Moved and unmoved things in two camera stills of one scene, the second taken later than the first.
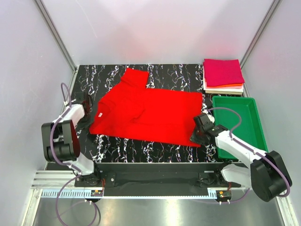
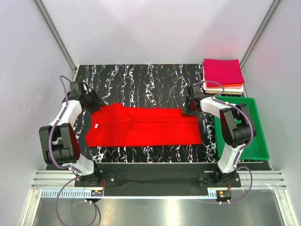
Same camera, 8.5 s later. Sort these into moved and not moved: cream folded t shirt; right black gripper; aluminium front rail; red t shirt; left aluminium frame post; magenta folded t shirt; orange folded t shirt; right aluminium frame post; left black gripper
Moved: left black gripper; right black gripper; red t shirt
Not moved: left aluminium frame post; right aluminium frame post; cream folded t shirt; magenta folded t shirt; aluminium front rail; orange folded t shirt
